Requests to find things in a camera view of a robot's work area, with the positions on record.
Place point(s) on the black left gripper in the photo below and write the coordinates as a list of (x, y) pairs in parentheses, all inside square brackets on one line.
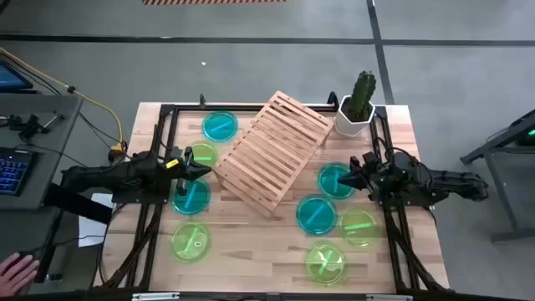
[(181, 173)]

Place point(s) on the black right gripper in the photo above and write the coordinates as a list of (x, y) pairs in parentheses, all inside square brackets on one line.
[(376, 182)]

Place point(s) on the green translucent plastic plate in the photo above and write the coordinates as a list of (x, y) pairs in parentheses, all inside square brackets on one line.
[(205, 151), (355, 236), (317, 272), (184, 247)]

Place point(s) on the teal translucent plastic plate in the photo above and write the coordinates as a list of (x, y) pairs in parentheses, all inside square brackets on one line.
[(328, 185), (213, 121), (309, 209), (197, 205)]

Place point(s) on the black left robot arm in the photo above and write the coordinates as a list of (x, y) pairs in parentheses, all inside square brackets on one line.
[(125, 173)]

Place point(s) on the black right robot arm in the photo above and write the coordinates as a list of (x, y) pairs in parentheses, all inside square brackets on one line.
[(451, 184)]

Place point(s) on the wooden slatted shelf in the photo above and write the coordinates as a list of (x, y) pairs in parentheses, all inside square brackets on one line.
[(271, 154)]

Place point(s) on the yellow tape label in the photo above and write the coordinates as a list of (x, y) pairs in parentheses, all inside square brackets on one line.
[(172, 164)]

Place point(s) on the white hexagonal plant pot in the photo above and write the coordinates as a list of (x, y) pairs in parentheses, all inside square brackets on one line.
[(347, 126)]

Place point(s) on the green cactus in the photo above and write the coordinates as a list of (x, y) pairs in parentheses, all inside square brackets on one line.
[(361, 96)]

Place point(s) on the black flat bar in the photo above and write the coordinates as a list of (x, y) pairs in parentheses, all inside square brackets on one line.
[(79, 205)]

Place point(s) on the white paper sheet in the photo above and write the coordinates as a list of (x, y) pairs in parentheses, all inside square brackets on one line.
[(90, 234)]

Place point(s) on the grey side desk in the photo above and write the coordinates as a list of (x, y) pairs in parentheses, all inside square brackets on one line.
[(42, 104), (25, 230)]

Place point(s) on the black clamp tool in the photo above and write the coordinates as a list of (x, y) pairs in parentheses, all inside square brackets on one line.
[(29, 125)]

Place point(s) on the small silver metal part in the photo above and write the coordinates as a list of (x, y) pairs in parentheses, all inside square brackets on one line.
[(53, 278)]

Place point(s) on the black device with green light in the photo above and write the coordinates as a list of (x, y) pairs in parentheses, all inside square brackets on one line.
[(528, 136)]

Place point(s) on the black backlit keyboard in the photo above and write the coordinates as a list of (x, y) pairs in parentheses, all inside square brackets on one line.
[(12, 171)]

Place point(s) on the lit computer screen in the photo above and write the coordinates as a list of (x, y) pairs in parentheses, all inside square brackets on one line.
[(12, 79)]

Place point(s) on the person's hand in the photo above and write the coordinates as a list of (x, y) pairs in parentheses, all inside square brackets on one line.
[(16, 273)]

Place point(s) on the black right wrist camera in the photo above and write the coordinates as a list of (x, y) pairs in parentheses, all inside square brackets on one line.
[(369, 159)]

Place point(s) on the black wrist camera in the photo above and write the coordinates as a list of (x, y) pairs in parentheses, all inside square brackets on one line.
[(369, 159), (176, 154)]

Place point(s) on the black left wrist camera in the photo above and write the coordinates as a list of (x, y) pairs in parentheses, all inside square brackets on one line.
[(176, 154)]

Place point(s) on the black aluminium table frame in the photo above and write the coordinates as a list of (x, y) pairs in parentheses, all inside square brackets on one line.
[(380, 113)]

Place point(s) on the silver metal bracket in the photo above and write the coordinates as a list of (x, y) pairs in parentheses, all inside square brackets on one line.
[(388, 297), (155, 296)]

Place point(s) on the grey metal desk frame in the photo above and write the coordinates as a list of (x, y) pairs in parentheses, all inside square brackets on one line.
[(501, 196)]

